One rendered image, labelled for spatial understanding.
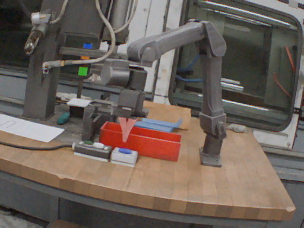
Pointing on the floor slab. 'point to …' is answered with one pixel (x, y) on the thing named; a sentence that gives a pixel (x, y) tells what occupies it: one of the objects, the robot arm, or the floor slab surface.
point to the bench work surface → (157, 181)
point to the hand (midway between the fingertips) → (124, 138)
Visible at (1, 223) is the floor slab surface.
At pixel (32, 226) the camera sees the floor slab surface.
